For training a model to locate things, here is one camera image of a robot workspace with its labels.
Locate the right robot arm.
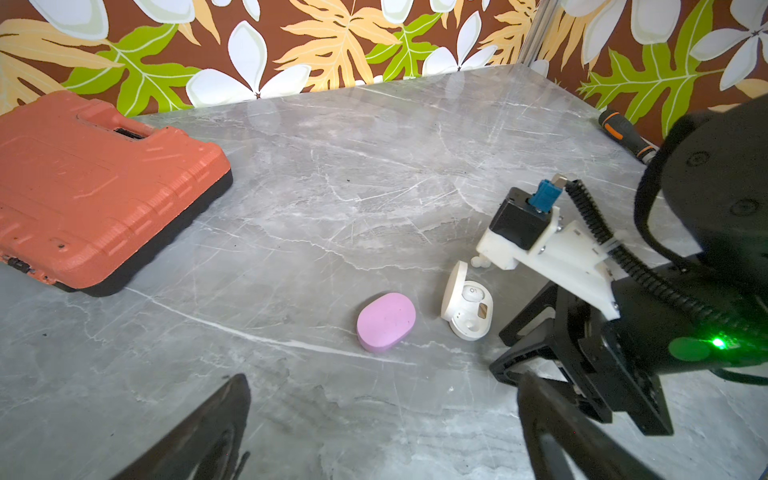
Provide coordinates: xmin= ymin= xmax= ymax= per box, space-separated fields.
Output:
xmin=473 ymin=97 xmax=767 ymax=436

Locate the white earbud charging case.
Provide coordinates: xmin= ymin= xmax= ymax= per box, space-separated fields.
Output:
xmin=441 ymin=261 xmax=494 ymax=341

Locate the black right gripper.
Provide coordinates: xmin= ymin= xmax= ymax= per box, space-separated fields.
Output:
xmin=489 ymin=282 xmax=767 ymax=436

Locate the red plastic tool case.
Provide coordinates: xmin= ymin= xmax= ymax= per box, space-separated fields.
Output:
xmin=1 ymin=91 xmax=233 ymax=297

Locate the purple earbud charging case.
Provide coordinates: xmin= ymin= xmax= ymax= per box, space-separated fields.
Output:
xmin=356 ymin=292 xmax=416 ymax=353

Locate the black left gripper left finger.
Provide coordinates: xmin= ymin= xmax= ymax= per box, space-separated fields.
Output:
xmin=115 ymin=373 xmax=251 ymax=479

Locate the aluminium frame post right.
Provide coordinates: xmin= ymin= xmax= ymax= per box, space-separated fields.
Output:
xmin=518 ymin=0 xmax=560 ymax=67

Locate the black handled screwdriver on table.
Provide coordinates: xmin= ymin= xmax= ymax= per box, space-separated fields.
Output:
xmin=598 ymin=108 xmax=658 ymax=165

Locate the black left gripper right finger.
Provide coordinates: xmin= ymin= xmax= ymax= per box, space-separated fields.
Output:
xmin=518 ymin=374 xmax=659 ymax=479

